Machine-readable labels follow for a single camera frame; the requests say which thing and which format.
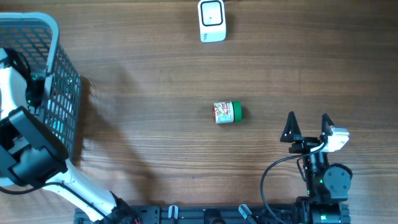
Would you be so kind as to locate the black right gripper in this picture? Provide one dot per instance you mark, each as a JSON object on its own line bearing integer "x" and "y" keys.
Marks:
{"x": 304, "y": 143}

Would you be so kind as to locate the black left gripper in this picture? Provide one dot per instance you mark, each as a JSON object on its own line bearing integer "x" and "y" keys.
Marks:
{"x": 35, "y": 105}

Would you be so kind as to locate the white barcode scanner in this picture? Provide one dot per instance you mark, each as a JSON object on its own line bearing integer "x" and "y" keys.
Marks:
{"x": 212, "y": 20}

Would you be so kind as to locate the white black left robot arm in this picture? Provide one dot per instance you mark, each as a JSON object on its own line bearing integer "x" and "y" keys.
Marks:
{"x": 32, "y": 155}

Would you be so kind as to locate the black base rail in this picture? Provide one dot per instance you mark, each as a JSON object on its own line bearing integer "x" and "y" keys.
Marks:
{"x": 217, "y": 214}

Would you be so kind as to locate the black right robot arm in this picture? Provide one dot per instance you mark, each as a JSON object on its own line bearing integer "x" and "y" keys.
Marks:
{"x": 327, "y": 184}

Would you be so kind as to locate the grey plastic basket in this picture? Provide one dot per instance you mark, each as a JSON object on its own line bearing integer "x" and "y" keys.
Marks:
{"x": 36, "y": 36}

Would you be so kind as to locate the green lid Knorr jar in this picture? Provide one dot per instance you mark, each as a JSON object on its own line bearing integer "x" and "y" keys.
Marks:
{"x": 227, "y": 112}

